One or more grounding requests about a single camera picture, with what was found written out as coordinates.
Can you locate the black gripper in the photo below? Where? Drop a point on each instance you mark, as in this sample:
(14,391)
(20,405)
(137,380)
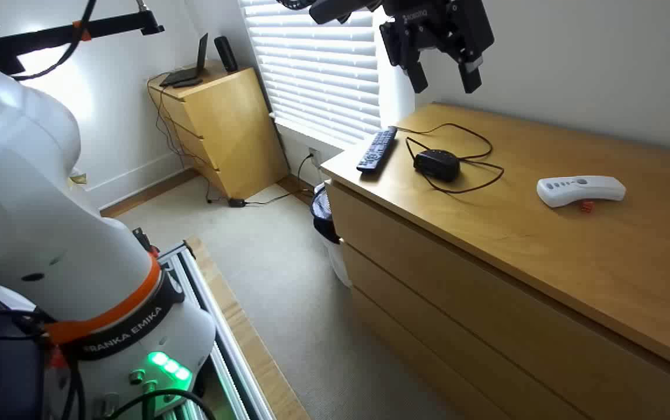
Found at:
(439,26)

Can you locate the wooden dresser drawer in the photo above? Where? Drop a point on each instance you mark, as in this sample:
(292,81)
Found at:
(443,265)
(411,304)
(396,335)

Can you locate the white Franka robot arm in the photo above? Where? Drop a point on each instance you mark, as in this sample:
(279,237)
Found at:
(38,194)

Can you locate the black TV remote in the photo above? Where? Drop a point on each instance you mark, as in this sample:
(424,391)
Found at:
(376,153)

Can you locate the white window blinds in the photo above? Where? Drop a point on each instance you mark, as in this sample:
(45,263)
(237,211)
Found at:
(312,72)

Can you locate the wooden dresser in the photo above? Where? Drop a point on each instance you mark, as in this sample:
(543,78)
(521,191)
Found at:
(506,194)

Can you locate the white remote control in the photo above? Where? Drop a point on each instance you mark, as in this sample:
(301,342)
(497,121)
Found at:
(580,191)

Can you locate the black trash can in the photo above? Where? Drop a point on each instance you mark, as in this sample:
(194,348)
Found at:
(322,214)

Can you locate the black speaker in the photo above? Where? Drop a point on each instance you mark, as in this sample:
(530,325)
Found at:
(228,55)

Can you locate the small wooden cabinet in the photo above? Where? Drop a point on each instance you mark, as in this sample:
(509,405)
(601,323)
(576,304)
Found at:
(231,131)

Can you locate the black laptop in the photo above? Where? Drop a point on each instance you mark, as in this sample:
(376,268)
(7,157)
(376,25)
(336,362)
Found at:
(185,75)

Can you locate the aluminium rail frame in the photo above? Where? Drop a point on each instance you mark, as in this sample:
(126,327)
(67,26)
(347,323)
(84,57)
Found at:
(217,327)

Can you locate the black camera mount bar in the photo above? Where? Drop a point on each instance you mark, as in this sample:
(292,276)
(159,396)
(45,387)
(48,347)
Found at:
(45,36)

